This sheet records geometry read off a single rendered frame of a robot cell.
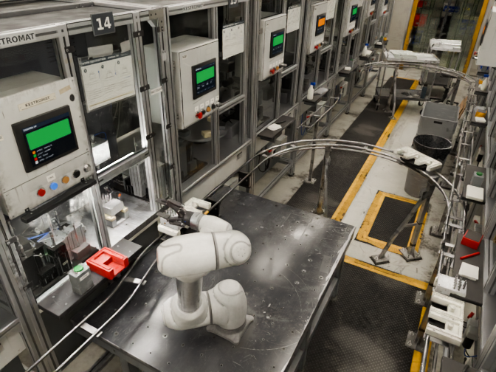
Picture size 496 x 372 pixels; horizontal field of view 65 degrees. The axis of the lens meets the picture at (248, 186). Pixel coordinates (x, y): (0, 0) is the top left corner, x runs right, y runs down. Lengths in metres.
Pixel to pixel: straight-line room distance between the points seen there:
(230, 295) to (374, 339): 1.43
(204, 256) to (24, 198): 0.81
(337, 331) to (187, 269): 1.84
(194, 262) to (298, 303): 1.00
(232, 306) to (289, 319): 0.38
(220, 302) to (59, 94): 1.12
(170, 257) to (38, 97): 0.82
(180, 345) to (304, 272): 0.82
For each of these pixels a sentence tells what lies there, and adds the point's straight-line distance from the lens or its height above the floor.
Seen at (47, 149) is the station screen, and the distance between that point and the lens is 1.75.
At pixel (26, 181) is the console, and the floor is 1.49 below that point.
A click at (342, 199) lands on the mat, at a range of 4.32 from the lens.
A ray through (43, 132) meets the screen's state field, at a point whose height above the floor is 1.67.
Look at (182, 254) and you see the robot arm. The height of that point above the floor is 1.45.
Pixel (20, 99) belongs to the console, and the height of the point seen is 1.81.
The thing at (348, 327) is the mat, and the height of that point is 0.01.
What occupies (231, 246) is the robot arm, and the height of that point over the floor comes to 1.46.
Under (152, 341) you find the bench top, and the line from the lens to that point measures 2.07.
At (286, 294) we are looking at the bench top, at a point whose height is 0.68.
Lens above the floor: 2.30
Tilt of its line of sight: 32 degrees down
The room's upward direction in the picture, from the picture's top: 2 degrees clockwise
